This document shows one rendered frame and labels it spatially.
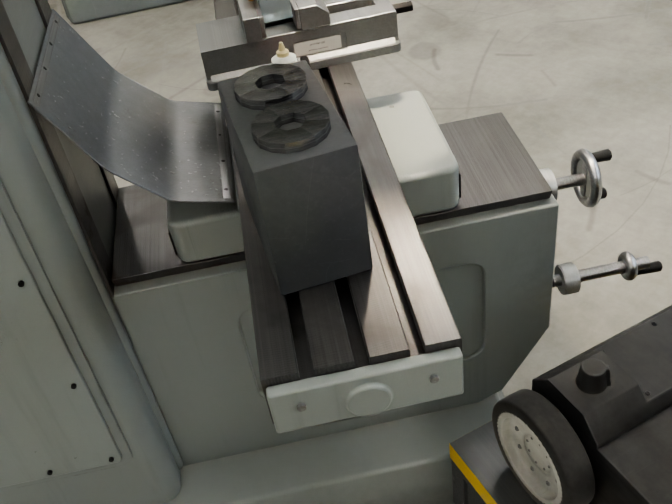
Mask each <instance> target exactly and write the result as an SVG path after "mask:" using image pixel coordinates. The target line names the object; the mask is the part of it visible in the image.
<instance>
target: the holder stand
mask: <svg viewBox="0 0 672 504"><path fill-rule="evenodd" d="M217 87H218V91H219V95H220V99H221V104H222V108H223V112H224V116H225V120H226V124H227V128H228V132H229V136H230V140H231V144H232V148H233V152H234V156H235V160H236V164H237V168H238V172H239V176H240V180H241V184H242V188H243V192H244V196H245V199H246V202H247V204H248V207H249V210H250V213H251V215H252V218H253V221H254V223H255V226H256V229H257V232H258V234H259V237H260V240H261V243H262V245H263V248H264V251H265V253H266V256H267V259H268V262H269V264H270V267H271V270H272V273H273V275H274V278H275V281H276V283H277V286H278V289H279V292H280V294H281V295H287V294H290V293H293V292H297V291H300V290H303V289H307V288H310V287H313V286H317V285H320V284H323V283H327V282H330V281H333V280H337V279H340V278H343V277H347V276H350V275H353V274H357V273H360V272H363V271H367V270H370V269H372V267H373V263H372V255H371V247H370V239H369V231H368V223H367V215H366V207H365V199H364V191H363V183H362V175H361V166H360V158H359V150H358V144H357V143H356V141H355V140H354V138H353V136H352V135H351V133H350V131H349V130H348V128H347V127H346V125H345V123H344V122H343V120H342V118H341V117H340V115H339V113H338V112H337V110H336V109H335V107H334V105H333V104H332V102H331V100H330V99H329V97H328V96H327V94H326V92H325V91H324V89H323V87H322V86H321V84H320V83H319V81H318V79H317V78H316V76H315V74H314V73H313V71H312V69H311V68H310V66H309V65H308V63H307V61H306V60H302V61H298V62H295V63H291V64H278V63H275V64H269V65H263V66H259V67H257V68H254V69H251V70H249V71H247V72H246V73H244V74H243V75H241V76H240V77H236V78H232V79H228V80H224V81H220V82H218V83H217Z"/></svg>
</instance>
